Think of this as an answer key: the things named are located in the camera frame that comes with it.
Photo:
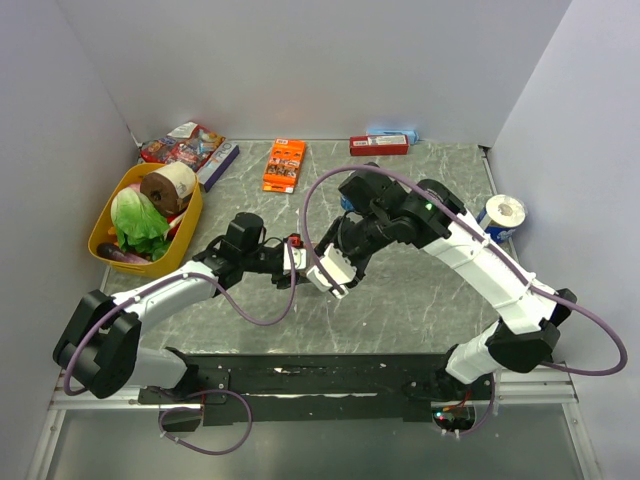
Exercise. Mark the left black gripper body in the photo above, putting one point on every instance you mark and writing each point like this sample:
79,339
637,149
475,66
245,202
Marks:
263,259

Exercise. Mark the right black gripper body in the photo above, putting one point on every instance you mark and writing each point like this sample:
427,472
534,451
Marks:
357,241

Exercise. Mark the blue Pocari bottle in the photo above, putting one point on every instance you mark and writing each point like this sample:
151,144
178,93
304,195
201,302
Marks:
346,204

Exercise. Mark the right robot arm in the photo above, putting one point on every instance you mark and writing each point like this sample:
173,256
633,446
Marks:
432,219

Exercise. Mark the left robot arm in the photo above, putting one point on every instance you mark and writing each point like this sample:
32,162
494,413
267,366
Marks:
99,349

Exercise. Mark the orange snack box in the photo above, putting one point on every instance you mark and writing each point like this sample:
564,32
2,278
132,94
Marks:
283,166

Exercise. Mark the red flat box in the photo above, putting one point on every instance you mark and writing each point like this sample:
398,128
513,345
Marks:
379,145

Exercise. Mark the purple white box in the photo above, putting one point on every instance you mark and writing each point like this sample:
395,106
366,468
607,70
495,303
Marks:
217,164

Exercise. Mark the blue flat box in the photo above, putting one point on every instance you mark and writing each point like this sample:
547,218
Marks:
412,135

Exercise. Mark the brown paper roll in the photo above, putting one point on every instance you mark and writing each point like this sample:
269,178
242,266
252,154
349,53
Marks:
169,188

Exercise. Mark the green toy lettuce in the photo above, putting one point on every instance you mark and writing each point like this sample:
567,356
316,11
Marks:
139,226

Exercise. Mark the colourful snack bag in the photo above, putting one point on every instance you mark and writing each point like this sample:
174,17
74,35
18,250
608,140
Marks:
190,143

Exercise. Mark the purple toy eggplant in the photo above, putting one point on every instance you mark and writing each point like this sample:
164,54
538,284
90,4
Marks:
112,252

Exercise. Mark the yellow plastic basket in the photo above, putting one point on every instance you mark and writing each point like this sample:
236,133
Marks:
178,247

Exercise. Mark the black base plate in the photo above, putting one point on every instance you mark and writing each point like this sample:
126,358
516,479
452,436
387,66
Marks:
229,388

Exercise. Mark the aluminium rail frame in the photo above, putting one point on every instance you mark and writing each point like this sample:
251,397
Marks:
541,386

